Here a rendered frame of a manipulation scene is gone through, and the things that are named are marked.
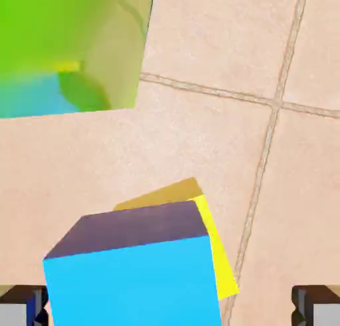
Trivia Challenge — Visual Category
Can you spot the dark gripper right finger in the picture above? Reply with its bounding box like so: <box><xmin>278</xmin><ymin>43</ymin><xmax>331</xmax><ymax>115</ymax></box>
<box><xmin>291</xmin><ymin>284</ymin><xmax>340</xmax><ymax>326</ymax></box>

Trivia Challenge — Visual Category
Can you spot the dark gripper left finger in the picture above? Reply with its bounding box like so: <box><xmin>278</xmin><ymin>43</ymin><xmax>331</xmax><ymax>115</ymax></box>
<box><xmin>0</xmin><ymin>284</ymin><xmax>50</xmax><ymax>326</ymax></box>

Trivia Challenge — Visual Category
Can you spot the small blue cube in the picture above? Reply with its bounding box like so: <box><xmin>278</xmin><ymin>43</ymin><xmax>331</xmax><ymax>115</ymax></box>
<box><xmin>42</xmin><ymin>200</ymin><xmax>223</xmax><ymax>326</ymax></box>

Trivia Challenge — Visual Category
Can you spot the large green box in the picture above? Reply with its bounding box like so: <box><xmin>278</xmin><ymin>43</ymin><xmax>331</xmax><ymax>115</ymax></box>
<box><xmin>0</xmin><ymin>0</ymin><xmax>156</xmax><ymax>119</ymax></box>

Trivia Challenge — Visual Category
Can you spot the small yellow cube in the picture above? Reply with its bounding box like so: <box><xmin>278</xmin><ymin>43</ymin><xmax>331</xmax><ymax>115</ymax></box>
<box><xmin>112</xmin><ymin>176</ymin><xmax>240</xmax><ymax>301</ymax></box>

